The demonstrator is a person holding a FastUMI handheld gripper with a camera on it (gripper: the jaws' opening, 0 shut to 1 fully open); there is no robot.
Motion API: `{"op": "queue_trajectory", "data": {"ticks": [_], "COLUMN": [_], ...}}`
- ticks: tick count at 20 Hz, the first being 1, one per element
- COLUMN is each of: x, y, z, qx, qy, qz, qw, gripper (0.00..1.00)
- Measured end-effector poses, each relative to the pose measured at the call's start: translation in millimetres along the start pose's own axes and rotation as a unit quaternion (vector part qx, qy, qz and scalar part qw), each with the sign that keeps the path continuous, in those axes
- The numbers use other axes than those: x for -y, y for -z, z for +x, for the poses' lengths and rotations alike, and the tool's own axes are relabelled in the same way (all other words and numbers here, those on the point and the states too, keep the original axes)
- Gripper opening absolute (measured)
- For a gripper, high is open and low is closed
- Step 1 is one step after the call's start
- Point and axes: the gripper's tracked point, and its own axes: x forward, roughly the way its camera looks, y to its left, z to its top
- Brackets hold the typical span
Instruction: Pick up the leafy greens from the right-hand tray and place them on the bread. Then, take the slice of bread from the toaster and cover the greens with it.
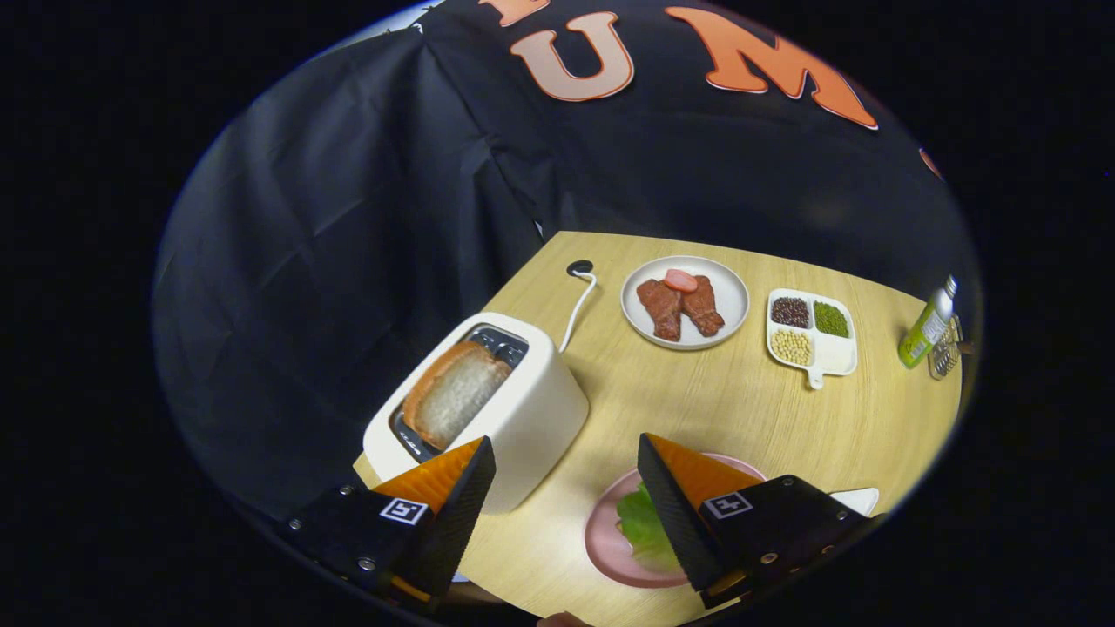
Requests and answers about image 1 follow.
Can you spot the toasted bread slice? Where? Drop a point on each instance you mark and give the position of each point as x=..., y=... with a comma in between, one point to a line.
x=457, y=396

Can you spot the round white meat plate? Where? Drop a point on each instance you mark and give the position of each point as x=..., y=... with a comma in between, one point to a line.
x=730, y=300

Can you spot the pile of yellow soybeans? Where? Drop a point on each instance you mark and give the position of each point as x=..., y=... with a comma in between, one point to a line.
x=791, y=347

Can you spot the pink sausage slice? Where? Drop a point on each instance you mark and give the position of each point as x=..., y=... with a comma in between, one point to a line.
x=680, y=280

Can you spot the green lettuce leaf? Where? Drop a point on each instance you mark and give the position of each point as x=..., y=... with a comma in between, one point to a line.
x=645, y=531

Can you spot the cream white toaster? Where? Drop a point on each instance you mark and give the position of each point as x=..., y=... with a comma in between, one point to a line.
x=540, y=409

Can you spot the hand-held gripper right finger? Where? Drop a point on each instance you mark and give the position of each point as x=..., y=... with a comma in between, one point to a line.
x=675, y=522

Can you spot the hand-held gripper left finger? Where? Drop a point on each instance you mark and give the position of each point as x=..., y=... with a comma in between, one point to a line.
x=453, y=531

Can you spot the brown meat piece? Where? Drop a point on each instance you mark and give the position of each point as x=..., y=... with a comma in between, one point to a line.
x=702, y=306
x=660, y=309

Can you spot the white divided bean dish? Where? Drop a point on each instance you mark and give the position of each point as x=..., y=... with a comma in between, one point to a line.
x=836, y=353

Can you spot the green label metal bottle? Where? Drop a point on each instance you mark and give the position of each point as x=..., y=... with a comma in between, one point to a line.
x=925, y=329

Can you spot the white square plate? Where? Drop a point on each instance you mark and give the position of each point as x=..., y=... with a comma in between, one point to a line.
x=858, y=501

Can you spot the pile of dark red beans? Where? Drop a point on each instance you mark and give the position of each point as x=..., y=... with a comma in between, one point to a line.
x=790, y=313

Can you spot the pink round plate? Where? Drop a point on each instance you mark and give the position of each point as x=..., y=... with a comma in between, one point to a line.
x=605, y=540

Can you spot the pile of green beans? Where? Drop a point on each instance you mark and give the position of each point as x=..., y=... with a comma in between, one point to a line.
x=831, y=320

